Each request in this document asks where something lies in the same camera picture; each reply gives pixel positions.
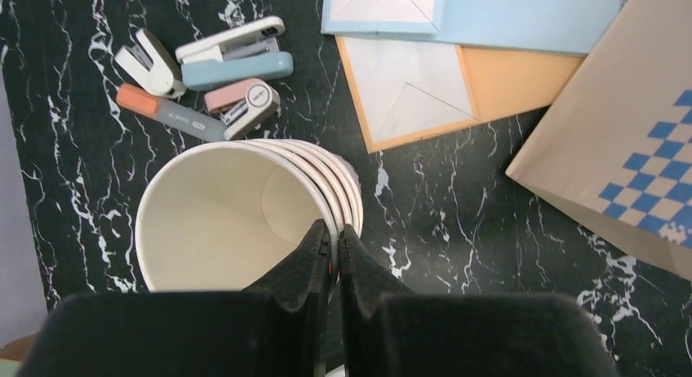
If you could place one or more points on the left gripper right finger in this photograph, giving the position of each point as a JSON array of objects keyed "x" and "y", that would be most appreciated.
[{"x": 390, "y": 330}]

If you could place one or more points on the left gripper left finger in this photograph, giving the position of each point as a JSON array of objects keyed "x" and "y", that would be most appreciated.
[{"x": 274, "y": 327}]

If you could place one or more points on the orange envelope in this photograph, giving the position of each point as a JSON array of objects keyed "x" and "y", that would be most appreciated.
[{"x": 405, "y": 92}]

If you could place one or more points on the light blue envelope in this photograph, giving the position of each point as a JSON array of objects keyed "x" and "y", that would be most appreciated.
[{"x": 567, "y": 27}]

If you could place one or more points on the white staple remover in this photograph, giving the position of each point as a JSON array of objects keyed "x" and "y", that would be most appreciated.
[{"x": 151, "y": 66}]

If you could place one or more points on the stack of white paper cups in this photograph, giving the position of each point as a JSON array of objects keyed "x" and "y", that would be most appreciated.
[{"x": 219, "y": 216}]

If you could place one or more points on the pink white mini stapler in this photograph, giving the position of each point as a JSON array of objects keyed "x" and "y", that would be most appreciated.
[{"x": 242, "y": 105}]

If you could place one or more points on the blue checkered paper bag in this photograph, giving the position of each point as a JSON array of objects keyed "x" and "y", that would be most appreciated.
[{"x": 613, "y": 152}]

